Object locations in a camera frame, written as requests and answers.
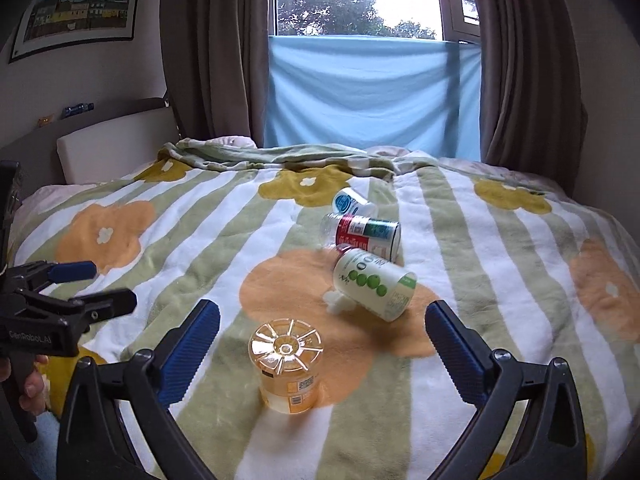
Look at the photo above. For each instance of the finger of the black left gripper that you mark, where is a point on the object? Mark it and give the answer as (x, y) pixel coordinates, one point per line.
(93, 308)

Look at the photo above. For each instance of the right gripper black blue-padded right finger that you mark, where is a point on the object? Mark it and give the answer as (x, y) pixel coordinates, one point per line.
(551, 439)

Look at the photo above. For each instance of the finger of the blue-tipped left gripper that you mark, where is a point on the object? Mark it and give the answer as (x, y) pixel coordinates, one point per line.
(38, 275)

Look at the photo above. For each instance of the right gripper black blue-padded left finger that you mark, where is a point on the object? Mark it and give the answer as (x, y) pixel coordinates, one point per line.
(94, 443)

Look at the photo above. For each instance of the clear orange plastic cup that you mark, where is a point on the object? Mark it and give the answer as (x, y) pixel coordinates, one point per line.
(286, 354)

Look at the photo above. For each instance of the white cup green dots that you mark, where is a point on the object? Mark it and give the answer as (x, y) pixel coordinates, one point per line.
(380, 286)

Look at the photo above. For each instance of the red green label cup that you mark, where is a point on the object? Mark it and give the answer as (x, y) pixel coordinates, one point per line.
(377, 236)

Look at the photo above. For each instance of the white cup blue logo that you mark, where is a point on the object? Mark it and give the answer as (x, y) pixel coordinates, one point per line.
(348, 201)

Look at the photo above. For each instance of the person's left hand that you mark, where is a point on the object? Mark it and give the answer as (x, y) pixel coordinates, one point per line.
(32, 400)

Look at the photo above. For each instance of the white cushioned headboard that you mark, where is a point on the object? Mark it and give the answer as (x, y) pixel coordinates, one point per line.
(116, 147)

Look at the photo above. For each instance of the small yellow toy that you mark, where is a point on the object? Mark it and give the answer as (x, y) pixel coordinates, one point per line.
(43, 121)

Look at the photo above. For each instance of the blue toy car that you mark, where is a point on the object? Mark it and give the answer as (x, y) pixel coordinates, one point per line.
(77, 109)

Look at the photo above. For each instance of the floral striped blanket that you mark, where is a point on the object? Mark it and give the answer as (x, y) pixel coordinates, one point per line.
(322, 261)

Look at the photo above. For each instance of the framed town picture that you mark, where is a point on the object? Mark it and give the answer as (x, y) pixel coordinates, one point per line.
(51, 24)

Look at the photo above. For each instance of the left brown curtain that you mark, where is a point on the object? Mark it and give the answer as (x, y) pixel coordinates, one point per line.
(216, 65)

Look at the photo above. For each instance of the brown curtain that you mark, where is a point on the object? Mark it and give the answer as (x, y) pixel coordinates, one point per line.
(216, 65)
(531, 114)

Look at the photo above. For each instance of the right brown curtain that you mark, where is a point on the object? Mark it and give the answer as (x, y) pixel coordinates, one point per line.
(531, 114)

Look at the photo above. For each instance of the light blue hanging cloth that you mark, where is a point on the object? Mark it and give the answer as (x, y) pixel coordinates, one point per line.
(364, 91)

